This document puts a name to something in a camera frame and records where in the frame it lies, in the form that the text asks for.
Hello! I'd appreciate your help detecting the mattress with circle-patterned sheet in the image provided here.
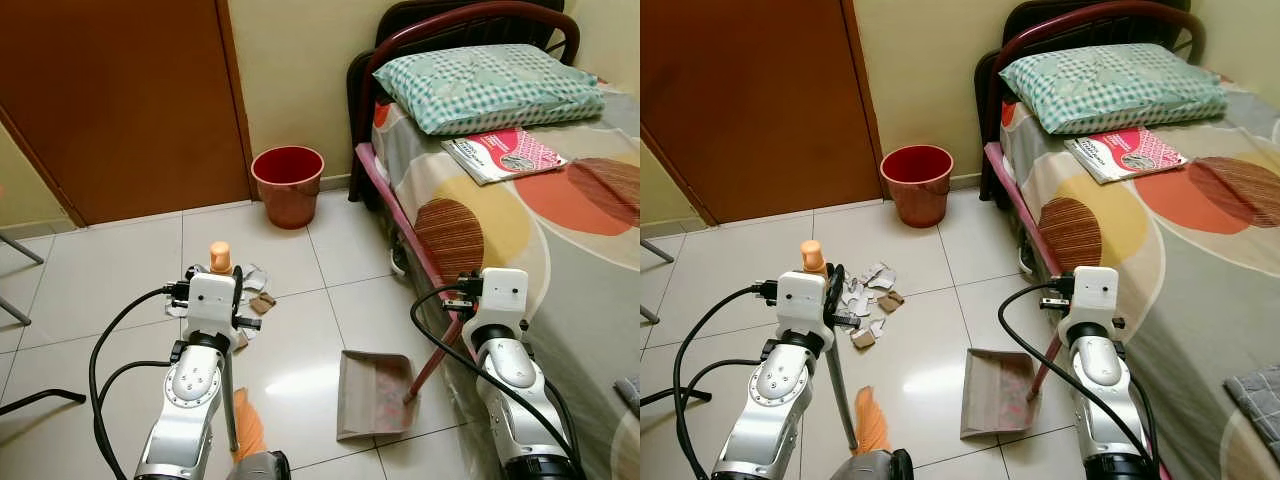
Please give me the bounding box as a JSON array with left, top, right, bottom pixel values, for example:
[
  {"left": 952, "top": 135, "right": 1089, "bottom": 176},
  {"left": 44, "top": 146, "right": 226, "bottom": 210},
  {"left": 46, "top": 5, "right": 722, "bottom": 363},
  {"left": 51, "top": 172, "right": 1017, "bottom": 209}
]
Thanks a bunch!
[
  {"left": 998, "top": 78, "right": 1280, "bottom": 480},
  {"left": 369, "top": 78, "right": 641, "bottom": 480}
]

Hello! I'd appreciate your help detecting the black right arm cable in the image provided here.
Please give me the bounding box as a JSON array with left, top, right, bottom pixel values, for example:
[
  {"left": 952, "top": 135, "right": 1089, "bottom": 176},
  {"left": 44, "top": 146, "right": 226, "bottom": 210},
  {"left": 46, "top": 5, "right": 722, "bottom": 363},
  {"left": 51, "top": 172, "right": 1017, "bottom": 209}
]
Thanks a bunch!
[
  {"left": 409, "top": 284, "right": 584, "bottom": 473},
  {"left": 997, "top": 282, "right": 1159, "bottom": 471}
]

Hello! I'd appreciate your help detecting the dark red metal bed frame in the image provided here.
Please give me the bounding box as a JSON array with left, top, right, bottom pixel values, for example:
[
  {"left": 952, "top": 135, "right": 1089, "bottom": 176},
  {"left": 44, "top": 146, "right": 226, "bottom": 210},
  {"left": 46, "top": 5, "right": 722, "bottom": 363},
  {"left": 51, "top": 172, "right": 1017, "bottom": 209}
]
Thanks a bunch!
[
  {"left": 974, "top": 0, "right": 1207, "bottom": 346},
  {"left": 346, "top": 0, "right": 582, "bottom": 346}
]

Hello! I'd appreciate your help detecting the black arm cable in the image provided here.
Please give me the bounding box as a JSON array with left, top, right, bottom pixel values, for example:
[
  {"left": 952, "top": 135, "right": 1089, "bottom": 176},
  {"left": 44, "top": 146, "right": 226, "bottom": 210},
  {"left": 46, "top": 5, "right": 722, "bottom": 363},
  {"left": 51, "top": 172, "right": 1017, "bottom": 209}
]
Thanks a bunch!
[
  {"left": 997, "top": 282, "right": 1159, "bottom": 471},
  {"left": 88, "top": 283, "right": 193, "bottom": 480},
  {"left": 672, "top": 283, "right": 779, "bottom": 480},
  {"left": 409, "top": 284, "right": 584, "bottom": 473}
]

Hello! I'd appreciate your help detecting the red plastic waste bin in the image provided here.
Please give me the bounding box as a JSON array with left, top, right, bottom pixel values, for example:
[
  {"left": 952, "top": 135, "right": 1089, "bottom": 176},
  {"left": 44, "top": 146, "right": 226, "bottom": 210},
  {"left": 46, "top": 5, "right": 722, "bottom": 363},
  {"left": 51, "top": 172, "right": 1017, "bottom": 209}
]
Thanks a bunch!
[
  {"left": 880, "top": 145, "right": 955, "bottom": 230},
  {"left": 250, "top": 146, "right": 326, "bottom": 231}
]

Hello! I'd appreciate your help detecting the orange broom with grey stick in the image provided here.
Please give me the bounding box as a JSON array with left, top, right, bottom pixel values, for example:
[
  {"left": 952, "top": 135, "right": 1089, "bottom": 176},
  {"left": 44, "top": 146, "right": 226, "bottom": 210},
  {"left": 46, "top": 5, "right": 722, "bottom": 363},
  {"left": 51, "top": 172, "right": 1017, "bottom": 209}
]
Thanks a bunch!
[
  {"left": 800, "top": 240, "right": 892, "bottom": 457},
  {"left": 208, "top": 241, "right": 267, "bottom": 464}
]

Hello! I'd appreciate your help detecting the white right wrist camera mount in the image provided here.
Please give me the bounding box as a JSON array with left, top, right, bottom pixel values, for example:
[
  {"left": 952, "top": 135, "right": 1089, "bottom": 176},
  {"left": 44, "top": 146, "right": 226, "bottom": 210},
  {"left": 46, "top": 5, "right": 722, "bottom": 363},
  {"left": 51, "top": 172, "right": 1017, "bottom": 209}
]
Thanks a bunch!
[
  {"left": 478, "top": 267, "right": 530, "bottom": 331},
  {"left": 1069, "top": 266, "right": 1120, "bottom": 331}
]

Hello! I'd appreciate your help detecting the brown wooden door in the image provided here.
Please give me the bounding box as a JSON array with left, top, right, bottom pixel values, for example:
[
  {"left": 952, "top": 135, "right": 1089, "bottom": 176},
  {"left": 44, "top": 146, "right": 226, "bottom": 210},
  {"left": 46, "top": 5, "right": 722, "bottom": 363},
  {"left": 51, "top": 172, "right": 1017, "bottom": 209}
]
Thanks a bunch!
[
  {"left": 0, "top": 0, "right": 254, "bottom": 228},
  {"left": 640, "top": 0, "right": 884, "bottom": 228}
]

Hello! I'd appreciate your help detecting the grey dustpan with pink handle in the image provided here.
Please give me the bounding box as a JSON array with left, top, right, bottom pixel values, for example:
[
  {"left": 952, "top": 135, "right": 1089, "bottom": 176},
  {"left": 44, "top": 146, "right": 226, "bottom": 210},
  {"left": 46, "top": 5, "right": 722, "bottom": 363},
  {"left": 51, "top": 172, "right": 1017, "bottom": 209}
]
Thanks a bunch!
[
  {"left": 959, "top": 330, "right": 1067, "bottom": 440},
  {"left": 336, "top": 310, "right": 464, "bottom": 442}
]

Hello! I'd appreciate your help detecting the pink and white magazine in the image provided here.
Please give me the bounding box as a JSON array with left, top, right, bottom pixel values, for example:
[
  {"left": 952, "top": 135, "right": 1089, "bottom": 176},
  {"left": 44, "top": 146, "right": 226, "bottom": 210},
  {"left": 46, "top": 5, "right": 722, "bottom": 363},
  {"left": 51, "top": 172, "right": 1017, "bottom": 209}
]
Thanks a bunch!
[
  {"left": 1064, "top": 127, "right": 1190, "bottom": 187},
  {"left": 441, "top": 127, "right": 569, "bottom": 188}
]

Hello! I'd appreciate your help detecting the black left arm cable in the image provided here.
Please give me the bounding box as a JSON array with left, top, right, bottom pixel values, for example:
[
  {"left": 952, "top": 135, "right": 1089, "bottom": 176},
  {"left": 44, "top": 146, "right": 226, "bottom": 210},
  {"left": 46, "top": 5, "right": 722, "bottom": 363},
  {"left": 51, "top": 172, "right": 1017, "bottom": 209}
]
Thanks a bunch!
[
  {"left": 672, "top": 283, "right": 779, "bottom": 480},
  {"left": 88, "top": 283, "right": 193, "bottom": 480}
]

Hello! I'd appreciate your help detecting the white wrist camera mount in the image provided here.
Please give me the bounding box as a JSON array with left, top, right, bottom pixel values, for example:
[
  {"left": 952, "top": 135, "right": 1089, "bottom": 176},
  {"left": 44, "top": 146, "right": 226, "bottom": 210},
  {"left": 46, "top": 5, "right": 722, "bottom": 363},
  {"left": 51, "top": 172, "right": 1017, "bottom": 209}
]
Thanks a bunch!
[
  {"left": 478, "top": 267, "right": 530, "bottom": 331},
  {"left": 775, "top": 270, "right": 835, "bottom": 337},
  {"left": 185, "top": 270, "right": 241, "bottom": 337},
  {"left": 1069, "top": 266, "right": 1120, "bottom": 331}
]

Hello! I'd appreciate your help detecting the green checked pillow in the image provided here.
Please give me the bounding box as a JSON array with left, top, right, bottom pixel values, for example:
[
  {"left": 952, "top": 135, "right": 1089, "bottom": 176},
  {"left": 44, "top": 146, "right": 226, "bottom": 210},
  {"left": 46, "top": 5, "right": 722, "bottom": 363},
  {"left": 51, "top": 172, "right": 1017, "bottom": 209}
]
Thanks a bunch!
[
  {"left": 998, "top": 43, "right": 1230, "bottom": 137},
  {"left": 372, "top": 43, "right": 607, "bottom": 137}
]

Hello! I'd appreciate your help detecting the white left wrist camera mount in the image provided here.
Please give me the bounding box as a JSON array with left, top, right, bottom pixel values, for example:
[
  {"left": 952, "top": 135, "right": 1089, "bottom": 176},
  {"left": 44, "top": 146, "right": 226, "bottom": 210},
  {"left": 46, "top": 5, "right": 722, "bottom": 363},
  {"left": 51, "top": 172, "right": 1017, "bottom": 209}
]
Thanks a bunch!
[
  {"left": 775, "top": 270, "right": 835, "bottom": 337},
  {"left": 185, "top": 270, "right": 241, "bottom": 337}
]

